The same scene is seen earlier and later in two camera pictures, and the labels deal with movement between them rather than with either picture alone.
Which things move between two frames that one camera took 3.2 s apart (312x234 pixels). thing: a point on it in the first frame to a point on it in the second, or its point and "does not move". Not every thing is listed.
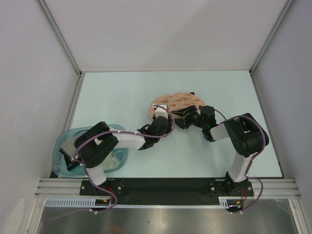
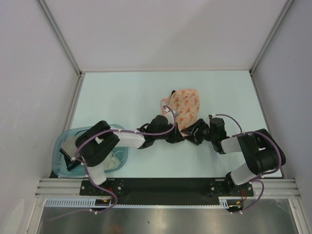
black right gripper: (184, 124) to (195, 137)
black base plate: (168, 188) does not move
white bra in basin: (116, 156) does not move
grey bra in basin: (68, 149) does not move
